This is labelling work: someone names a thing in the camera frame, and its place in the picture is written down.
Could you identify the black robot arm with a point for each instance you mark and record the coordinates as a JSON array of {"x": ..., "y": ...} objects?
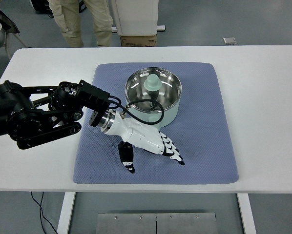
[{"x": 33, "y": 116}]

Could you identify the white table leg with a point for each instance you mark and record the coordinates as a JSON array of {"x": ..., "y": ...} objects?
[
  {"x": 66, "y": 213},
  {"x": 246, "y": 213}
]

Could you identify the blue quilted mat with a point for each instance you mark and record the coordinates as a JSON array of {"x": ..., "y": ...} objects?
[{"x": 199, "y": 131}]

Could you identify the green pot with glass lid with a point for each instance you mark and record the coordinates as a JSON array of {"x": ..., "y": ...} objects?
[{"x": 157, "y": 84}]

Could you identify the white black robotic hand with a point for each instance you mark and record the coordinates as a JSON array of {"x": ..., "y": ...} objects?
[{"x": 134, "y": 133}]

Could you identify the metal floor plate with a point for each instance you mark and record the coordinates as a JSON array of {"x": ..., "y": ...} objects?
[{"x": 157, "y": 223}]

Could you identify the left white table leg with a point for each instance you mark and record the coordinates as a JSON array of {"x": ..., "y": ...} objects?
[{"x": 66, "y": 213}]

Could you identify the right white table leg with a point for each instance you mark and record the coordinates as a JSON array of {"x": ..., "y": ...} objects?
[{"x": 246, "y": 213}]

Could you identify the white pedestal column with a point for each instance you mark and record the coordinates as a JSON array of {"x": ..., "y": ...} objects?
[{"x": 136, "y": 17}]

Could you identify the small grey floor plate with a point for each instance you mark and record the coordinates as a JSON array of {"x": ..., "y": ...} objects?
[{"x": 229, "y": 41}]

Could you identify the cardboard box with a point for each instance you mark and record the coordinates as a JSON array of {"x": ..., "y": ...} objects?
[{"x": 138, "y": 41}]

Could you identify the person in beige clothes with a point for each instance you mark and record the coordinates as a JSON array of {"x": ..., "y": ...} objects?
[{"x": 67, "y": 17}]

